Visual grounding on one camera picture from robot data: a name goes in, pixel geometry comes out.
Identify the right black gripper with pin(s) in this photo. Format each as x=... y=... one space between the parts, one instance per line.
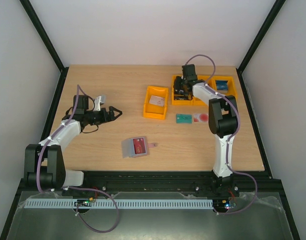
x=180 y=90

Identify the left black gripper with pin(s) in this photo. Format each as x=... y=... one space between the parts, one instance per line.
x=111 y=117

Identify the white card with red circles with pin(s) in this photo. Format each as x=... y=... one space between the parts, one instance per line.
x=200 y=117

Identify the teal card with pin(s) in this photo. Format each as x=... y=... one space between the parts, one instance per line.
x=183 y=118

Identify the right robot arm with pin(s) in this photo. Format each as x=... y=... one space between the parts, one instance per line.
x=224 y=123

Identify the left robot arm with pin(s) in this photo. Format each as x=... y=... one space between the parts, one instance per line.
x=43 y=162

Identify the yellow bin with black cards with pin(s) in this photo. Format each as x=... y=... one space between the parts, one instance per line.
x=178 y=102

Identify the yellow bin with red cards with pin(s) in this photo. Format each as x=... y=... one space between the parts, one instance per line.
x=200 y=101

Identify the blue card stack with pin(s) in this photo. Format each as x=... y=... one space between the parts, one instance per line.
x=222 y=85

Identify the yellow bin with blue cards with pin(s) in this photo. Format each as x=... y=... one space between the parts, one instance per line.
x=232 y=88

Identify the yellow bin with beige cards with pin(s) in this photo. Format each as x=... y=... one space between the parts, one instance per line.
x=152 y=111

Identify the red VIP card in holder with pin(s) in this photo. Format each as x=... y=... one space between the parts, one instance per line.
x=139 y=146

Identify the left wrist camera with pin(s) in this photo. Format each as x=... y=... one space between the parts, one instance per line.
x=98 y=102

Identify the right black frame post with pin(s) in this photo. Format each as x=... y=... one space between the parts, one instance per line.
x=273 y=13

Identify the black frame post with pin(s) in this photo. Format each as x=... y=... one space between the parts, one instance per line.
x=273 y=13
x=31 y=13

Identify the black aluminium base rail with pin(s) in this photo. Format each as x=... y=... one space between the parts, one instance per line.
x=197 y=183

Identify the white slotted cable duct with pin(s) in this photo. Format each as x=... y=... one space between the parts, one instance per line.
x=122 y=204

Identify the left black frame post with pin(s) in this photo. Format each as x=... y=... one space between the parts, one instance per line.
x=31 y=13

